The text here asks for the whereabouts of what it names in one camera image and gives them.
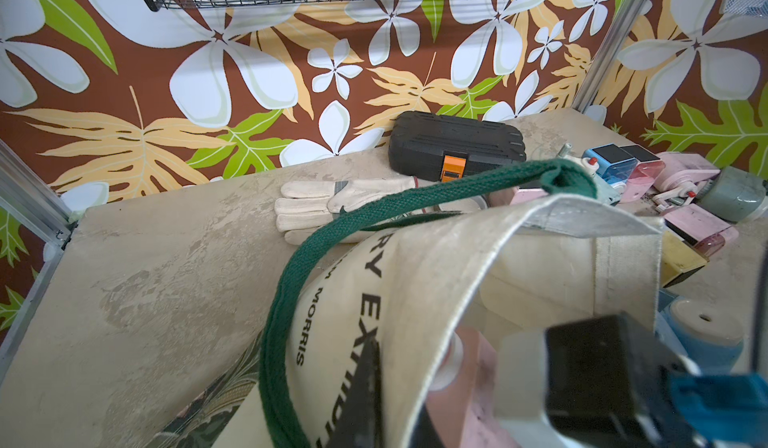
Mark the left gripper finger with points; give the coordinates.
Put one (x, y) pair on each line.
(361, 421)

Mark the cream tote bag green handles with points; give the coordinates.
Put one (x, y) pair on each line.
(405, 270)

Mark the cream work glove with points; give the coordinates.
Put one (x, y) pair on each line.
(306, 206)

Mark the black hard case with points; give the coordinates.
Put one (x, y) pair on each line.
(441, 148)

